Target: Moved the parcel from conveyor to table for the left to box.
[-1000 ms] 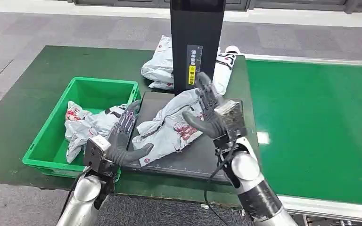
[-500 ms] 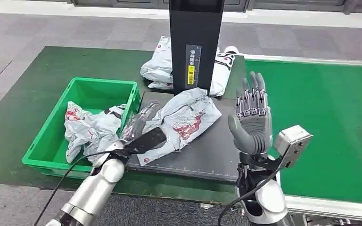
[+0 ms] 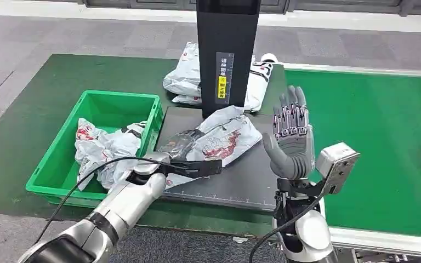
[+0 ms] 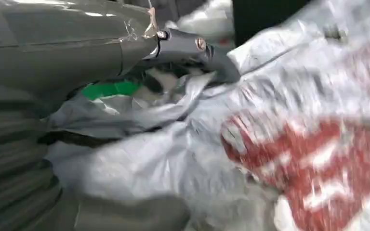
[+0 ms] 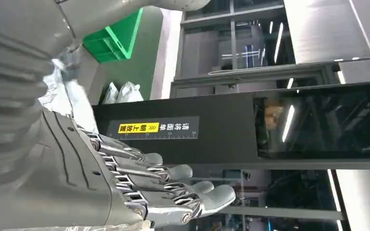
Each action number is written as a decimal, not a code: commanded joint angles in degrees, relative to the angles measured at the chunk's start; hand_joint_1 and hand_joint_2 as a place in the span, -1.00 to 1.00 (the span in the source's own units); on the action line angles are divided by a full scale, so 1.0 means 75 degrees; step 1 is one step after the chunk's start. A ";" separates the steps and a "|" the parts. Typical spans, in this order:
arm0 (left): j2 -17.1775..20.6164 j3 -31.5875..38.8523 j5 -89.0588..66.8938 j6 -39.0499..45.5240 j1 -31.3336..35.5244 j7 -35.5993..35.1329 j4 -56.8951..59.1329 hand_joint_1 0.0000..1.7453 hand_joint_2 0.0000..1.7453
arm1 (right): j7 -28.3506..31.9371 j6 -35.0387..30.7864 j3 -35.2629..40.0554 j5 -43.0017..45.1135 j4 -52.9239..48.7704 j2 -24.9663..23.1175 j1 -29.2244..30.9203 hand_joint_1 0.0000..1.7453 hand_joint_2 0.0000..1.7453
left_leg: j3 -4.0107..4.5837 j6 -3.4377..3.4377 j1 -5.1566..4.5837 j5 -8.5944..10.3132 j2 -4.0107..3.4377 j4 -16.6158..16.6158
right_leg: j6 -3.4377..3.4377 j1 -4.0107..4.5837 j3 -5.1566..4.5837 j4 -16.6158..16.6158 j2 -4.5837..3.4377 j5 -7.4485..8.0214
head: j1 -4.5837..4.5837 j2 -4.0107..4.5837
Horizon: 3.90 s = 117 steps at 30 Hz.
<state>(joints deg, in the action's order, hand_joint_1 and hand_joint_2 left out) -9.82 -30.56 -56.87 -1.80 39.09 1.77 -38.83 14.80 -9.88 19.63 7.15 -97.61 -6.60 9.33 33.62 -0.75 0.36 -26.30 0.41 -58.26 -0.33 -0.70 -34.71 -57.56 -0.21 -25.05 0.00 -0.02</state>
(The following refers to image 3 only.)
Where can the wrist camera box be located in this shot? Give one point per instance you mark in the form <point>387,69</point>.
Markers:
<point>335,163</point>
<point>150,165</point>

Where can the flat white parcel bag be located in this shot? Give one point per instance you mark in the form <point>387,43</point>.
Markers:
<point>187,99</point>

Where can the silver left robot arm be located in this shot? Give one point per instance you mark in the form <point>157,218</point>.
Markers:
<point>123,210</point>

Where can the green plastic crate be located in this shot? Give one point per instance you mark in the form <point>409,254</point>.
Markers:
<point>123,109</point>

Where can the green conveyor belt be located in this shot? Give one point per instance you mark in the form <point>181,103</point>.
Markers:
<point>377,145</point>

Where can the black scanner column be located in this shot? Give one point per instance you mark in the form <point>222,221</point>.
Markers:
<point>228,32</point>

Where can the grey white parcel red print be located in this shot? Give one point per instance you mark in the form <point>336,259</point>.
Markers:
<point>225,138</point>

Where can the large white crumpled parcel bag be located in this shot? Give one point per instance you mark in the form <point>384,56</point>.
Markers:
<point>185,78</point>

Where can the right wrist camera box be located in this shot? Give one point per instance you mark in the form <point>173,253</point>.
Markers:
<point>335,163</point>

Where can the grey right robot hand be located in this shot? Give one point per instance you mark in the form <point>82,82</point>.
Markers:
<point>294,152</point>

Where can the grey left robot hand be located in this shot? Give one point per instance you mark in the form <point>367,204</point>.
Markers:
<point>196,168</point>

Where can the white parcel bag black stripe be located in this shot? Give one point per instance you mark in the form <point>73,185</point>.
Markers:
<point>257,89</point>

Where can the silver conveyor frame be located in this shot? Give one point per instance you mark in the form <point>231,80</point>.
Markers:
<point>377,244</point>

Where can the black and yellow column label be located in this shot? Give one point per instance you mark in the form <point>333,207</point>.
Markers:
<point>225,78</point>

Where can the black scanner base pad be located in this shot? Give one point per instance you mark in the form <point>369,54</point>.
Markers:
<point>239,181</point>

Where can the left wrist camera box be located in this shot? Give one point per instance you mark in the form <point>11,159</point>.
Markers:
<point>150,165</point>

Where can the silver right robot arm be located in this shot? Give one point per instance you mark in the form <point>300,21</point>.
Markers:
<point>310,232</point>

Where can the dark green table mat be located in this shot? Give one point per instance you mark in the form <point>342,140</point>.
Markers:
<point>69,74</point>

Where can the white parcel bag red print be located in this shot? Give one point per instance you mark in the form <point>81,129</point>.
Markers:
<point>116,145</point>

